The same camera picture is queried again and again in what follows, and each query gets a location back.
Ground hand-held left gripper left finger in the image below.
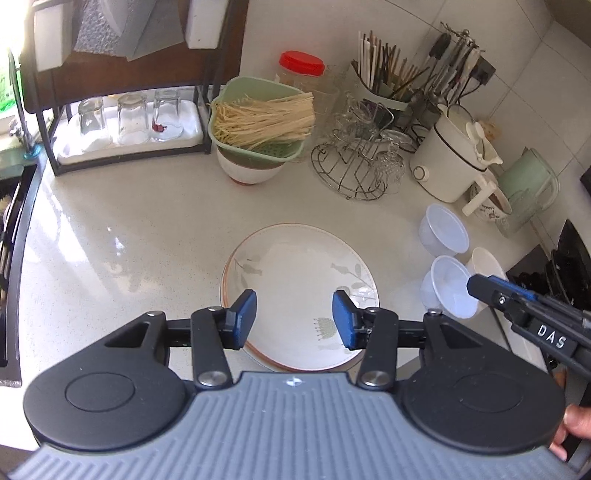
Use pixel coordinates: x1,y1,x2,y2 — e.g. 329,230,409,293
92,289,258,389

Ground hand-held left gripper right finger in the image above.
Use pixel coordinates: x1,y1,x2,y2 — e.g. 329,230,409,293
332,290,485,389

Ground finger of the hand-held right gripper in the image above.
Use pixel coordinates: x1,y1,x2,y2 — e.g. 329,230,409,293
467,274,534,326
487,275,541,305

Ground white ceramic bowl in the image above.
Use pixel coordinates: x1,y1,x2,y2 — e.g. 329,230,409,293
464,247,509,315

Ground clear plastic bowl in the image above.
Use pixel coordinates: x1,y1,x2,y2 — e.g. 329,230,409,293
420,256,483,320
419,204,470,258

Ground pink flower print plate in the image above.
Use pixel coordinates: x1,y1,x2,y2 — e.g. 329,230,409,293
220,258,382,374

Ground brown rim leaf print plate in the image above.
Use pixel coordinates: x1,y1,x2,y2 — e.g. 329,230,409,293
221,224,380,370

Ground person's right hand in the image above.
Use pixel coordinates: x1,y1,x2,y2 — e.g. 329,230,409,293
551,369,591,460

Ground black gas stove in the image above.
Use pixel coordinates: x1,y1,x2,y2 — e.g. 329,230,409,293
508,219,591,319

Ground clear glass tumbler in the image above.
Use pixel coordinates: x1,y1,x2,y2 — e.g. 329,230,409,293
496,189,532,238

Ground floral print mug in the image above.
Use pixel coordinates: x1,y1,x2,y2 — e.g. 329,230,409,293
471,189,513,223

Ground green kettle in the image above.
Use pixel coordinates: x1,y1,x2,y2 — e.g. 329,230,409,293
496,148,559,227

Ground white electric pot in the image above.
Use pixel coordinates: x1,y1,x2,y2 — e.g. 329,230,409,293
410,104,504,217

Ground white bowl with red foot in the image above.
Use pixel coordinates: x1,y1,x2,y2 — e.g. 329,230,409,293
216,145,287,185

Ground dry noodles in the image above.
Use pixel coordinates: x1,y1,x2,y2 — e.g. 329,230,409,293
210,92,317,151

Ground white drip tray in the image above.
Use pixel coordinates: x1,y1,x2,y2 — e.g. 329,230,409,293
55,99,206,162

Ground clear drinking glass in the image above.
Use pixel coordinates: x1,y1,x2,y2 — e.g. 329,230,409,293
152,89,184,140
116,92,151,146
78,97,114,148

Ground green colander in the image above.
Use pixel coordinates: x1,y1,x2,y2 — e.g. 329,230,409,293
208,76,317,162

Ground black kitchen sink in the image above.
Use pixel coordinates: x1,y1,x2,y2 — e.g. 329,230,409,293
0,161,44,384

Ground black sink drain rack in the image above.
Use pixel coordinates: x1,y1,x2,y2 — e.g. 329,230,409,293
0,185,24,365

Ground black dish rack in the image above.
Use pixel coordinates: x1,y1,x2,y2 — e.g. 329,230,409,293
18,0,250,177

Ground red lid plastic jar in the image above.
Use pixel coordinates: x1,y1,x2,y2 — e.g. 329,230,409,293
277,51,340,116

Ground bundle of chopsticks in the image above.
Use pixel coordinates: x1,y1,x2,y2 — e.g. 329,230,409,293
358,30,432,93

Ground small steel faucet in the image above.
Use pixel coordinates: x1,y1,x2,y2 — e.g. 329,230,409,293
7,48,43,160

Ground grey board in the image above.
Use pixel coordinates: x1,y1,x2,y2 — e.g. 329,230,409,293
124,0,188,62

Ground silver patterned board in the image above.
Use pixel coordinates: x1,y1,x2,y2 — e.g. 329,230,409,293
71,0,132,51

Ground green detergent bottle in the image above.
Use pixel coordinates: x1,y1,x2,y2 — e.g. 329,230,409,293
0,48,21,114

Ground wire rack with glasses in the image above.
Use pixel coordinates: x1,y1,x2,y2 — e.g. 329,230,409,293
323,65,408,195

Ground wire cup rack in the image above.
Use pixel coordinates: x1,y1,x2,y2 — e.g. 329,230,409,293
310,104,407,201

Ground dark wall socket strip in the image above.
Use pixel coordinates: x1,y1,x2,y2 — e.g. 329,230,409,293
471,55,498,87

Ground hanging black handled utensils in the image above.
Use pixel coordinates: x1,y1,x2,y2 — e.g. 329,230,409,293
427,23,481,107

